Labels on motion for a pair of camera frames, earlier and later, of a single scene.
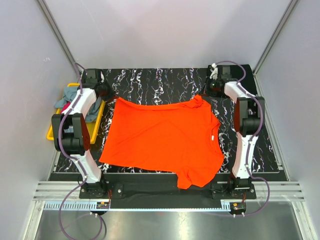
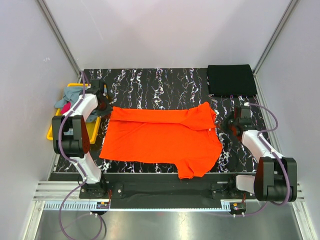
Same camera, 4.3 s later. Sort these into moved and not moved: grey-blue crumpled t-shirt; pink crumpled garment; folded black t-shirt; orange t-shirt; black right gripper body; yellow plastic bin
Moved: black right gripper body; orange t-shirt
Not moved: yellow plastic bin; folded black t-shirt; grey-blue crumpled t-shirt; pink crumpled garment
